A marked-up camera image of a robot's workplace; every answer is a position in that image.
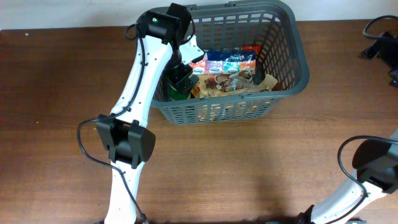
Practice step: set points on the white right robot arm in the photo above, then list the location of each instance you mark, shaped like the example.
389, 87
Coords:
373, 177

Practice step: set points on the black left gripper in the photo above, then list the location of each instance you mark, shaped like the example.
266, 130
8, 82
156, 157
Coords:
177, 79

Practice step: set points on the beige red coffee pouch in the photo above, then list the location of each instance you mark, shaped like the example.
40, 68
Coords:
200, 91

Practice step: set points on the orange noodle packet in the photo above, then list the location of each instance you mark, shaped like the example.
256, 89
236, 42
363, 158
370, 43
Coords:
254, 48

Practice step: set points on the green lid jar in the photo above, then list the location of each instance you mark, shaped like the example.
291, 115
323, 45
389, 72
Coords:
177, 96

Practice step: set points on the blue carton box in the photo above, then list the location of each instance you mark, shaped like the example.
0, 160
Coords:
224, 62

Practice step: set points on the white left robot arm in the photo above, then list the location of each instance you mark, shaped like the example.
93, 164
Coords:
164, 51

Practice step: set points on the grey plastic basket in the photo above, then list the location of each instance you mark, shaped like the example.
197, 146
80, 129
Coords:
270, 24

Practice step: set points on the beige snack pouch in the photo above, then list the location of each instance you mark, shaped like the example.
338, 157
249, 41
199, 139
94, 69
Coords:
241, 81

